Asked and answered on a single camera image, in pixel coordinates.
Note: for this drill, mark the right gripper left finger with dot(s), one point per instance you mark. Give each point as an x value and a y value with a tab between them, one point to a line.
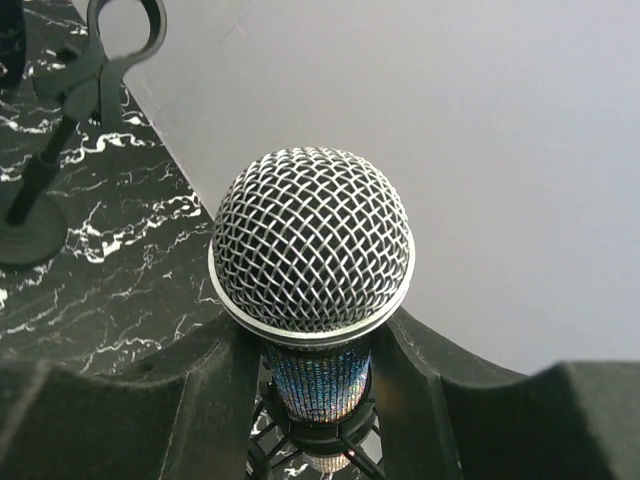
184	412

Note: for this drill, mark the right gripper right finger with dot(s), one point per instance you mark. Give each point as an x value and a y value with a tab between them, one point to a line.
446	413

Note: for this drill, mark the glitter silver-head microphone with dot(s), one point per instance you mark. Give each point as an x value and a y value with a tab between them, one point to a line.
312	252

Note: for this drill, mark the black round-base mic stand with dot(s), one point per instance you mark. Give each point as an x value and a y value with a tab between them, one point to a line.
33	226

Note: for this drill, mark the black tripod shock-mount stand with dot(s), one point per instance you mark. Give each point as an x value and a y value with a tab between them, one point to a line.
284	440

